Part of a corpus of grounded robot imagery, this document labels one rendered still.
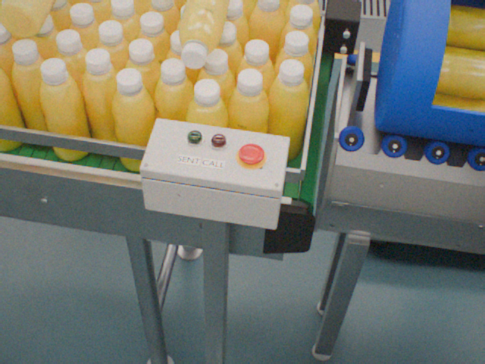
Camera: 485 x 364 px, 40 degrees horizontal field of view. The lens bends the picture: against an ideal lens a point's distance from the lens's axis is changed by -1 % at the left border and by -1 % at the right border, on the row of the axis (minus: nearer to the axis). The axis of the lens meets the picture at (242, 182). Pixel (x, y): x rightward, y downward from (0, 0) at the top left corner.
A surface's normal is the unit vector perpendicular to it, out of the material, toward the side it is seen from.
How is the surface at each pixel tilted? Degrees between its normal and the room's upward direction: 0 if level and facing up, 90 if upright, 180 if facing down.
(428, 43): 45
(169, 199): 90
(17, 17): 92
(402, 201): 70
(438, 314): 0
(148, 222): 90
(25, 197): 90
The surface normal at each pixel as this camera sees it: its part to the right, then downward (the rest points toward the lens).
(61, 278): 0.04, -0.61
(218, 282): -0.16, 0.78
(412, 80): -0.14, 0.51
